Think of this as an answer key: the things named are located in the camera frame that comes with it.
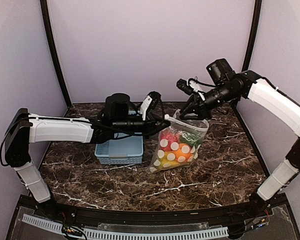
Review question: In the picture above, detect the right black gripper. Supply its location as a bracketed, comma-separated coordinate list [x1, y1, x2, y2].
[179, 82, 238, 120]

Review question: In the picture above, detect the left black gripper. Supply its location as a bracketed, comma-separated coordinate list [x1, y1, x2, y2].
[113, 112, 172, 140]

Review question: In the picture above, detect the red toy apple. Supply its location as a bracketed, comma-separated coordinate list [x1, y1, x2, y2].
[159, 131, 180, 152]

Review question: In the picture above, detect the clear dotted zip bag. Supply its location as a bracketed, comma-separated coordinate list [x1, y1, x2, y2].
[147, 109, 209, 174]

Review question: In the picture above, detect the green toy bell pepper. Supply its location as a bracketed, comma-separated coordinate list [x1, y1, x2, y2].
[179, 132, 204, 148]

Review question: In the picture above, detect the orange toy orange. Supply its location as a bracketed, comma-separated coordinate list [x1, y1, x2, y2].
[172, 143, 193, 163]

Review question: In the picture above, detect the yellow toy banana bunch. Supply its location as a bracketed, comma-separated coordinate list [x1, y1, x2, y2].
[153, 149, 180, 169]

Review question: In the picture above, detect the blue perforated plastic basket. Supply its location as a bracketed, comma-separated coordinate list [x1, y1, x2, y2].
[94, 133, 144, 165]

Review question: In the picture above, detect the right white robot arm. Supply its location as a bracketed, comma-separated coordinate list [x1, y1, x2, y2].
[176, 58, 300, 217]

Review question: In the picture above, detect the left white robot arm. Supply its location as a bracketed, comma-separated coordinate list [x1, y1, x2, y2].
[0, 91, 170, 218]

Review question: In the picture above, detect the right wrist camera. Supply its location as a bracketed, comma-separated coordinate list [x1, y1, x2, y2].
[176, 78, 216, 96]

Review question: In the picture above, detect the left black frame post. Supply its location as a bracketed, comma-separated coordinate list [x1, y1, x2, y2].
[39, 0, 72, 109]

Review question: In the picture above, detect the black frame post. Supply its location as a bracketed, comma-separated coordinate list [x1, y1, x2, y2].
[241, 0, 262, 72]
[39, 0, 72, 109]

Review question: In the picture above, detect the black front rail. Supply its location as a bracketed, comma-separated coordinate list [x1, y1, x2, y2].
[9, 194, 295, 230]

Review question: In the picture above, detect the right black frame post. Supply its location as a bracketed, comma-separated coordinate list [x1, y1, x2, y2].
[241, 0, 262, 72]

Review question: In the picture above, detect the grey slotted cable duct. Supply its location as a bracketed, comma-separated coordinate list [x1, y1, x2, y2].
[21, 214, 229, 240]

